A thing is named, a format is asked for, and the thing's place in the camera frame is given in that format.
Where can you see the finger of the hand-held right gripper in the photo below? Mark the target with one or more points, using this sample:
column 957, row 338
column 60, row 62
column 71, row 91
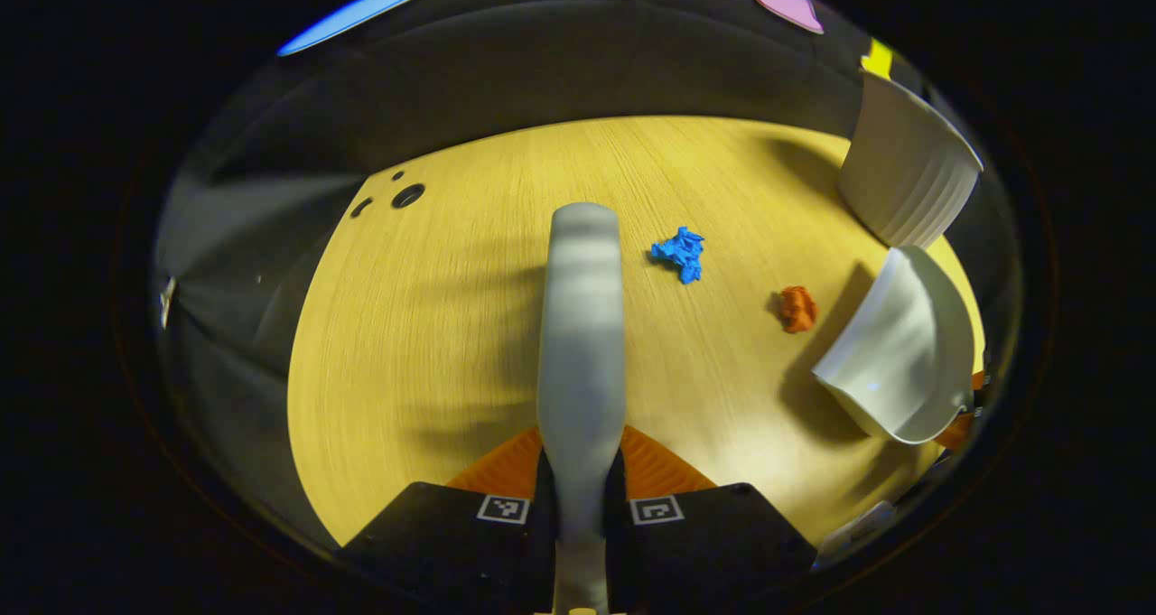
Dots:
column 959, row 430

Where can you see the white dustpan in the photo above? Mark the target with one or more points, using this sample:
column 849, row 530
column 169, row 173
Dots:
column 903, row 353

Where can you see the small white broom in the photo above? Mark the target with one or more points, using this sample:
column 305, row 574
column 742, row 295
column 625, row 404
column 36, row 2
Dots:
column 582, row 326

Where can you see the orange paper trash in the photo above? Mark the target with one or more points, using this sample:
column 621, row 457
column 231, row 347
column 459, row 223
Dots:
column 797, row 309

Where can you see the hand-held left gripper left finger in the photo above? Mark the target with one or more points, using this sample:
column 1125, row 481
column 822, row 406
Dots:
column 542, row 543

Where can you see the white clip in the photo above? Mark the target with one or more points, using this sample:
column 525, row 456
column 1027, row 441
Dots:
column 167, row 301

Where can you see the white ribbed garbage bin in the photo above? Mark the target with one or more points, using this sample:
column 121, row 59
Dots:
column 903, row 172

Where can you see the black backdrop cloth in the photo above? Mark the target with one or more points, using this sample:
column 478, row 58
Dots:
column 542, row 64

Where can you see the blue paper trash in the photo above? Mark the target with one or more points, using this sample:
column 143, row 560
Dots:
column 682, row 252

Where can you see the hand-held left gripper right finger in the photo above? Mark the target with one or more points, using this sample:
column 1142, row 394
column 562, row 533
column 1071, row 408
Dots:
column 619, row 543

